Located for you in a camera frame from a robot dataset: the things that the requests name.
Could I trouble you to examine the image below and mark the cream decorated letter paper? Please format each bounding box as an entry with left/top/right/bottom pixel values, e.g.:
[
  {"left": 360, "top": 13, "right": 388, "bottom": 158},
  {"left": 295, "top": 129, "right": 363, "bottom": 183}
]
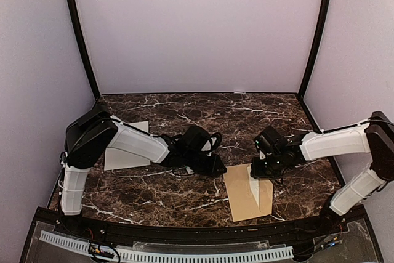
[{"left": 246, "top": 164, "right": 273, "bottom": 216}]

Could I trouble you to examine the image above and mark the black frame post left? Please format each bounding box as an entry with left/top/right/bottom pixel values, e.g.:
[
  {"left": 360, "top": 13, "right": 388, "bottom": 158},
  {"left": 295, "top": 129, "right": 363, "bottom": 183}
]
[{"left": 66, "top": 0, "right": 101, "bottom": 100}]

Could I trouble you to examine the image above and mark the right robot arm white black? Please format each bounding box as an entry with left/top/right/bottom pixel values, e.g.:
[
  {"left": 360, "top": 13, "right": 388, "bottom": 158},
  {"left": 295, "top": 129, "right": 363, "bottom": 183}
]
[{"left": 250, "top": 111, "right": 393, "bottom": 235}]

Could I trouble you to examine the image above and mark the black front table rail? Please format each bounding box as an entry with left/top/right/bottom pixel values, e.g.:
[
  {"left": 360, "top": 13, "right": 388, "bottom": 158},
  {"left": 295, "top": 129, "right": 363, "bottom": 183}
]
[{"left": 34, "top": 207, "right": 340, "bottom": 245}]

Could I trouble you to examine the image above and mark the grey paper sheet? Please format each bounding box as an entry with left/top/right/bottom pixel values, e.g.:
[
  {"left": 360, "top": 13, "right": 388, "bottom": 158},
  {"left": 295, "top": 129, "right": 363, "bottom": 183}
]
[{"left": 104, "top": 121, "right": 151, "bottom": 171}]

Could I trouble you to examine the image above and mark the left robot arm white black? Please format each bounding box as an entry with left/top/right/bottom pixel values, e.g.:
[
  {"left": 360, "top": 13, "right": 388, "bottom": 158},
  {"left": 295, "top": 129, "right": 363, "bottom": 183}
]
[{"left": 59, "top": 105, "right": 227, "bottom": 236}]

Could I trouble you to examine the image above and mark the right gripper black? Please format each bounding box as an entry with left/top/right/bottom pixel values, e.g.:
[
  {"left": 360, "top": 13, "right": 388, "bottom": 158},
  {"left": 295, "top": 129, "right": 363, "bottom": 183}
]
[{"left": 250, "top": 152, "right": 284, "bottom": 179}]

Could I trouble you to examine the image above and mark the white slotted cable duct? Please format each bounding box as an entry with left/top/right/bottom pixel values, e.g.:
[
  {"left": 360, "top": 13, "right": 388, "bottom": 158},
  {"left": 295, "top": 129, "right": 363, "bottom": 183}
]
[{"left": 39, "top": 230, "right": 294, "bottom": 262}]

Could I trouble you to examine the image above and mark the brown paper envelope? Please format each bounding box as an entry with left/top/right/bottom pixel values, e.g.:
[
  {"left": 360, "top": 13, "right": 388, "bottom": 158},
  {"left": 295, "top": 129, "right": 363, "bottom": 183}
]
[{"left": 223, "top": 164, "right": 263, "bottom": 222}]

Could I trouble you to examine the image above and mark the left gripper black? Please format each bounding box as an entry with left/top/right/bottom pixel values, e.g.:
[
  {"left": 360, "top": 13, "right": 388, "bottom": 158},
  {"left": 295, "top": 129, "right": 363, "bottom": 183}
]
[{"left": 185, "top": 150, "right": 227, "bottom": 176}]

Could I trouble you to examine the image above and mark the green white glue stick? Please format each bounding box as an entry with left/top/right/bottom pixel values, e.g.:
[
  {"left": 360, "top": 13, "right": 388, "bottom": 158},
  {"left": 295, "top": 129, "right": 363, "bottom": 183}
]
[{"left": 185, "top": 167, "right": 194, "bottom": 175}]

